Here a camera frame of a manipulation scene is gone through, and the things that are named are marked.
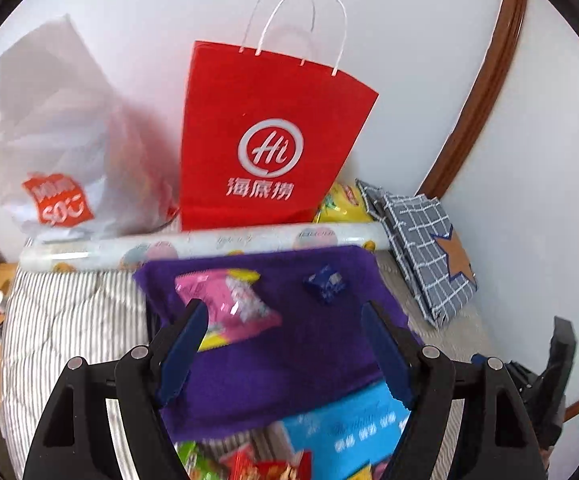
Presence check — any red snack packet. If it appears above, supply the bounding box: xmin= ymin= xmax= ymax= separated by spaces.
xmin=219 ymin=450 xmax=314 ymax=480

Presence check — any striped bed mattress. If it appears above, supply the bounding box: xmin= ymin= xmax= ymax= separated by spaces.
xmin=0 ymin=240 xmax=500 ymax=480

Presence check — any blue tissue pack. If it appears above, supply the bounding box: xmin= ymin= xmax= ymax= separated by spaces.
xmin=272 ymin=380 xmax=413 ymax=480

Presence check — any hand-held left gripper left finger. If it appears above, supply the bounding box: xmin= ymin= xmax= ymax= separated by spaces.
xmin=22 ymin=300 xmax=210 ymax=480

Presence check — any small blue candy packet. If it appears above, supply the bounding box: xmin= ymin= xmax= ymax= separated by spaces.
xmin=303 ymin=266 xmax=347 ymax=305

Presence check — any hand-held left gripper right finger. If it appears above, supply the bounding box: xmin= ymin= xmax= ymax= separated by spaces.
xmin=362 ymin=301 xmax=545 ymax=480

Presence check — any white plastic shopping bag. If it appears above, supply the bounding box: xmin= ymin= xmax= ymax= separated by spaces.
xmin=0 ymin=14 xmax=182 ymax=241

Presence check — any large pink snack packet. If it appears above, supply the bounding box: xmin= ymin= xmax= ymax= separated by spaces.
xmin=175 ymin=268 xmax=282 ymax=352

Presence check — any brown wooden door frame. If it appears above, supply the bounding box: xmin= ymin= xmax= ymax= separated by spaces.
xmin=418 ymin=0 xmax=530 ymax=202

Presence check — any blue checked folded cloth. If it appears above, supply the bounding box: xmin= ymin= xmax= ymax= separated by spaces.
xmin=355 ymin=178 xmax=479 ymax=331

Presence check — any patterned wrapping paper roll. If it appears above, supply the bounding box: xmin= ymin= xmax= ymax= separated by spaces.
xmin=18 ymin=221 xmax=393 ymax=275

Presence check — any purple towel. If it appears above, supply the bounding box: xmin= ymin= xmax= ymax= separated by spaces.
xmin=133 ymin=246 xmax=423 ymax=441

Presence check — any yellow snack bag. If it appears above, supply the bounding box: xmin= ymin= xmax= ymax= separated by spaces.
xmin=312 ymin=182 xmax=375 ymax=225

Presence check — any red paper bag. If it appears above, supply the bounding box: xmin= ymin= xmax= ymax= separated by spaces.
xmin=179 ymin=0 xmax=380 ymax=232

